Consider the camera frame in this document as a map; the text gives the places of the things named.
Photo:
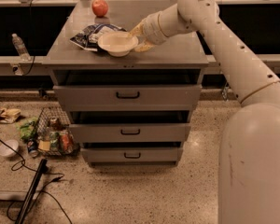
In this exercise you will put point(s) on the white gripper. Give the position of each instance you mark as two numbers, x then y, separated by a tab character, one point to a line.
151	28

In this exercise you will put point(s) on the white paper bowl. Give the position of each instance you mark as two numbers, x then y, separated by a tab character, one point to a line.
117	44

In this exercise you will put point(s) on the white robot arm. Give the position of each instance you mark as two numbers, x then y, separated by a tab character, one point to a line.
249	156

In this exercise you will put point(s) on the blue chip bag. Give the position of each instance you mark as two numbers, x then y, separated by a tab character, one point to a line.
87	39

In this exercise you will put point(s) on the green snack bag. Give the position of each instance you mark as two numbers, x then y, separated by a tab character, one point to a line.
28	129

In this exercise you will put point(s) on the crumpled brown snack bag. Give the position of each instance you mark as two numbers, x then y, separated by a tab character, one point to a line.
9	115

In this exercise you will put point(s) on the white bowl on floor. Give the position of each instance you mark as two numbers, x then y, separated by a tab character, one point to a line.
9	148

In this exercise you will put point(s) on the red apple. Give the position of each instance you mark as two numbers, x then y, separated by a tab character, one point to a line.
99	7

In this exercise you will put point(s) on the grey drawer cabinet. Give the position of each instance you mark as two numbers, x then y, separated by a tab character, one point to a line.
179	61

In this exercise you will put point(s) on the top grey drawer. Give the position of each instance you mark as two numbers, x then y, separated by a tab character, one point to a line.
128	98

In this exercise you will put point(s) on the grey drawer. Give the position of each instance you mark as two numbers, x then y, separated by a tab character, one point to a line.
115	133
128	98

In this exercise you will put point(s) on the middle grey drawer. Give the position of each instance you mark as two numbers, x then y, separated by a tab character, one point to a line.
115	133

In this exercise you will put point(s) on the clear plastic water bottle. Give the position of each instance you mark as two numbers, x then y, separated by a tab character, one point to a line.
21	48

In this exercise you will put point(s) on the red can in basket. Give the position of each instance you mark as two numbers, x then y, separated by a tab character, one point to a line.
66	142

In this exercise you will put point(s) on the green can in basket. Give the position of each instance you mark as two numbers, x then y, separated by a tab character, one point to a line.
54	141

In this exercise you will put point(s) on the yellow sponge in basket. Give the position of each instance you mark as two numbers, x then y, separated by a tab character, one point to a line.
44	145

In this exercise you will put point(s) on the soda can on floor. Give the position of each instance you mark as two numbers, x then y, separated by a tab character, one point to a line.
32	148

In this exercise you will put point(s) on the wire mesh basket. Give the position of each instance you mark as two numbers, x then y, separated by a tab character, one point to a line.
53	119

